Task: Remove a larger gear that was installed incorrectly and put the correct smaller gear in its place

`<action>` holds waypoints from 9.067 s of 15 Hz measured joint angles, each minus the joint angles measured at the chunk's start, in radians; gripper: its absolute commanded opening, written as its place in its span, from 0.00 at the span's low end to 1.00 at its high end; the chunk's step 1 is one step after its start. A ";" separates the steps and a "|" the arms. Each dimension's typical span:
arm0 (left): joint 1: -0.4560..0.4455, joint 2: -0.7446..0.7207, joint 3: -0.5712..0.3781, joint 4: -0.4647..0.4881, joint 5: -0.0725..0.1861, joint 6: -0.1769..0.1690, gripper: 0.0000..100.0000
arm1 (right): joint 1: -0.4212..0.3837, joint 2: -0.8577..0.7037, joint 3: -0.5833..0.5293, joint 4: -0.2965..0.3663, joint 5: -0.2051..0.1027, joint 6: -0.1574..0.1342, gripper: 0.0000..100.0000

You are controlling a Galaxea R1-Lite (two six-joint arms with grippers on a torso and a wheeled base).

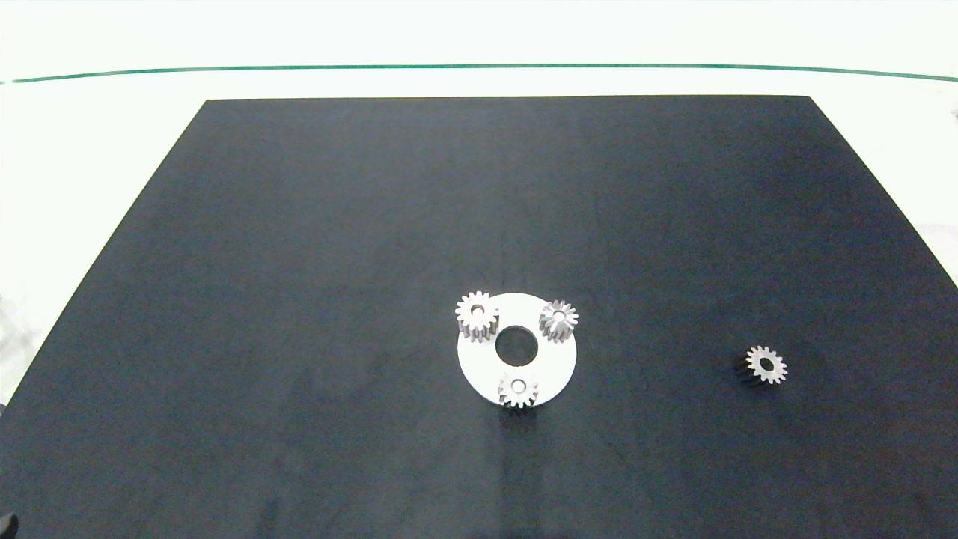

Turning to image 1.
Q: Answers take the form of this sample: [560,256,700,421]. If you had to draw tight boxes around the larger steel gear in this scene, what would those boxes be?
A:
[455,291,500,343]

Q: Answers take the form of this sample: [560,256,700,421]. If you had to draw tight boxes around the small steel gear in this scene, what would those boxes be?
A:
[539,299,579,343]
[737,345,788,387]
[498,372,540,409]

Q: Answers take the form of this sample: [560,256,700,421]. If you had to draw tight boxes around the dark mat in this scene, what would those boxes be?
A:
[0,95,958,539]

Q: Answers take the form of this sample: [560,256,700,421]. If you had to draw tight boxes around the round white plate with pins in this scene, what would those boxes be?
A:
[457,293,578,407]

